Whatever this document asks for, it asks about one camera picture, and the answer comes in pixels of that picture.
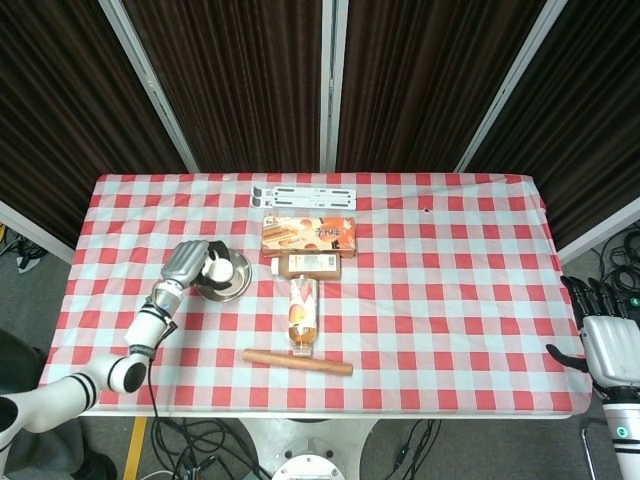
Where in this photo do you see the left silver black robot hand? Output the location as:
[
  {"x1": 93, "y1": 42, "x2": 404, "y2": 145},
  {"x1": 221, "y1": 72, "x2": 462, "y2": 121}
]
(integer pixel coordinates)
[{"x1": 159, "y1": 239, "x2": 237, "y2": 292}]

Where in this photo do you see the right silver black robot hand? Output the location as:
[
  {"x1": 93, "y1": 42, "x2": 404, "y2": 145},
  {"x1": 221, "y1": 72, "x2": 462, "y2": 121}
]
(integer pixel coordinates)
[{"x1": 544, "y1": 274, "x2": 640, "y2": 389}]

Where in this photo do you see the white paper cup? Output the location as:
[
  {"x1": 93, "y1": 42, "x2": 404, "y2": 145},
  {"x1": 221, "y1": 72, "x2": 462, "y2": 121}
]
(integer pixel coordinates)
[{"x1": 202, "y1": 249, "x2": 237, "y2": 285}]

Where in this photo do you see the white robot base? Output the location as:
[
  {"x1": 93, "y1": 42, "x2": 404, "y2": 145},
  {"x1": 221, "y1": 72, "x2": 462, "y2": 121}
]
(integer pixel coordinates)
[{"x1": 238, "y1": 417, "x2": 382, "y2": 480}]

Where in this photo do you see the round metal plate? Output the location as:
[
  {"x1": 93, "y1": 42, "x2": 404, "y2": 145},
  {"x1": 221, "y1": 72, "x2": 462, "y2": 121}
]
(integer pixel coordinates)
[{"x1": 192, "y1": 247, "x2": 254, "y2": 303}]

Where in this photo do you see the black power box green light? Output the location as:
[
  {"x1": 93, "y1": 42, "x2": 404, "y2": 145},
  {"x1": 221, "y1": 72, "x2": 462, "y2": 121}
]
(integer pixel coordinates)
[{"x1": 619, "y1": 294, "x2": 640, "y2": 324}]

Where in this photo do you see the brown drink bottle white cap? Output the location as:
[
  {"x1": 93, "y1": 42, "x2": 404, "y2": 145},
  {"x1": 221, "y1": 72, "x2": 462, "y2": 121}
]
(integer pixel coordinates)
[{"x1": 270, "y1": 253, "x2": 343, "y2": 280}]

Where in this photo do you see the peach juice bottle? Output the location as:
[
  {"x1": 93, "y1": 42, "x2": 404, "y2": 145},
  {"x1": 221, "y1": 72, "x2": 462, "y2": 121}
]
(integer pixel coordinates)
[{"x1": 287, "y1": 274, "x2": 320, "y2": 357}]

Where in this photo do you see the orange snack box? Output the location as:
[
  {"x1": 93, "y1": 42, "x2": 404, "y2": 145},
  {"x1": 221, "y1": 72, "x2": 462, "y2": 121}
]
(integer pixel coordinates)
[{"x1": 260, "y1": 215, "x2": 359, "y2": 258}]

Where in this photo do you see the wooden rolling pin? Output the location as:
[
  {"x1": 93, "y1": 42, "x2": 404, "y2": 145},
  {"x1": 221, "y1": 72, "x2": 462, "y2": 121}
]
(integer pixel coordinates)
[{"x1": 242, "y1": 348, "x2": 355, "y2": 377}]

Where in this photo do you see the red white checkered tablecloth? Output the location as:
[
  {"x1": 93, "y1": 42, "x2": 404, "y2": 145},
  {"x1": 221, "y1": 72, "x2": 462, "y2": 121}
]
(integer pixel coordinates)
[{"x1": 39, "y1": 172, "x2": 594, "y2": 417}]

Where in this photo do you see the dark corrugated partition panel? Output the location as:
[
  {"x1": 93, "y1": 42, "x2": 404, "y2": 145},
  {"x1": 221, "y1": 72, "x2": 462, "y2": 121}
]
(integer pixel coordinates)
[
  {"x1": 123, "y1": 0, "x2": 325, "y2": 174},
  {"x1": 0, "y1": 0, "x2": 187, "y2": 249},
  {"x1": 468, "y1": 0, "x2": 640, "y2": 250},
  {"x1": 335, "y1": 0, "x2": 547, "y2": 174}
]

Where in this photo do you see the black floor cable bundle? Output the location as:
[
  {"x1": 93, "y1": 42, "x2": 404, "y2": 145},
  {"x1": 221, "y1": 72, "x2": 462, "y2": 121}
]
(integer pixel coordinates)
[
  {"x1": 591, "y1": 233, "x2": 640, "y2": 301},
  {"x1": 0, "y1": 224, "x2": 49, "y2": 274},
  {"x1": 148, "y1": 417, "x2": 274, "y2": 480}
]

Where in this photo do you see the white partition bottom rail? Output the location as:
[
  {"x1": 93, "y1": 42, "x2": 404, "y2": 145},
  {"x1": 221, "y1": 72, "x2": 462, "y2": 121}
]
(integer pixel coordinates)
[
  {"x1": 0, "y1": 199, "x2": 77, "y2": 265},
  {"x1": 556, "y1": 197, "x2": 640, "y2": 265}
]

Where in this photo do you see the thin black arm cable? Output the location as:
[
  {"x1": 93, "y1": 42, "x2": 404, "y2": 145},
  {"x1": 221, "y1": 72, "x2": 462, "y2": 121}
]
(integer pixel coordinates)
[{"x1": 127, "y1": 298, "x2": 179, "y2": 421}]

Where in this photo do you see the white slanted partition post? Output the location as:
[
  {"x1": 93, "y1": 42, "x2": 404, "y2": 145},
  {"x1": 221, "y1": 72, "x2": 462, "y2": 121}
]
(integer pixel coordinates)
[
  {"x1": 453, "y1": 0, "x2": 570, "y2": 174},
  {"x1": 97, "y1": 0, "x2": 202, "y2": 174}
]

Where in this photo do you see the black cable with inline plug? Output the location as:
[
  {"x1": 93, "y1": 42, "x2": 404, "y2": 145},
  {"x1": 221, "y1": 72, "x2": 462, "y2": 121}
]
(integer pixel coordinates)
[{"x1": 387, "y1": 418, "x2": 444, "y2": 474}]

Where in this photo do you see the white upright partition post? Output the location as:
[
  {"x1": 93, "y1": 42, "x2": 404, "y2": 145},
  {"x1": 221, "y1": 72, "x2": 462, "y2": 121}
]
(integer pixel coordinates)
[{"x1": 318, "y1": 0, "x2": 350, "y2": 174}]

